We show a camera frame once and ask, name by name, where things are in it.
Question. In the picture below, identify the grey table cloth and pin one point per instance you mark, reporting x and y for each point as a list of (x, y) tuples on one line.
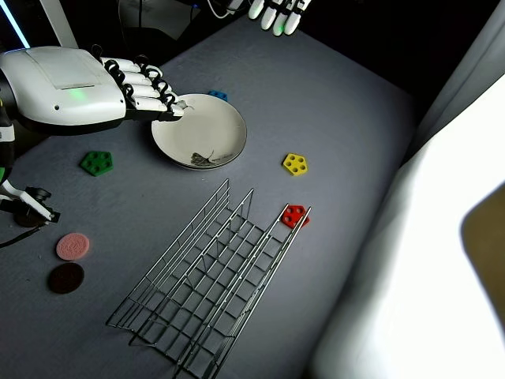
[(315, 118)]

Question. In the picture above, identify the red pentagon block with holes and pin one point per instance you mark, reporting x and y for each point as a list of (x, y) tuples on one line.
[(292, 215)]

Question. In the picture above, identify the yellow pentagon block with holes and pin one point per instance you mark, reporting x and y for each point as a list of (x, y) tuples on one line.
[(295, 164)]

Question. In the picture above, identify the cyan light strip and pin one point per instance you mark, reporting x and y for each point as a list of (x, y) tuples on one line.
[(13, 21)]

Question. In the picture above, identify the pink round cookie toy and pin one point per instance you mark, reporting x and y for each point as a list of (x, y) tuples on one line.
[(72, 246)]

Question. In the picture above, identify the brown blurred object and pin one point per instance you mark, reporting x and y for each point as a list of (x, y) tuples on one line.
[(489, 256)]

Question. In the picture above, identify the dark brown round cookie toy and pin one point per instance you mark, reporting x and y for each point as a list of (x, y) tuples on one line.
[(66, 278)]

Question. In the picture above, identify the blue pentagon block with holes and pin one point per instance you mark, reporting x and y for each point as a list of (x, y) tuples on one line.
[(218, 94)]

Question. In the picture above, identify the white plate single leaf print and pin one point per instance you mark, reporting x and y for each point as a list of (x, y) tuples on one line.
[(209, 126)]

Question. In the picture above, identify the green pentagon block with holes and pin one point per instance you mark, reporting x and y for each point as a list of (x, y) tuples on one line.
[(96, 162)]

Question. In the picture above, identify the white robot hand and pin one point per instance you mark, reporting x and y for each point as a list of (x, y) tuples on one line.
[(282, 16), (67, 87)]

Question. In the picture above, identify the white plate clustered leaf print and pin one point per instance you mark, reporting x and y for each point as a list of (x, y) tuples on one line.
[(205, 169)]

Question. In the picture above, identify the white post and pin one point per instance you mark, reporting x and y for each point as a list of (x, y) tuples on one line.
[(59, 21)]

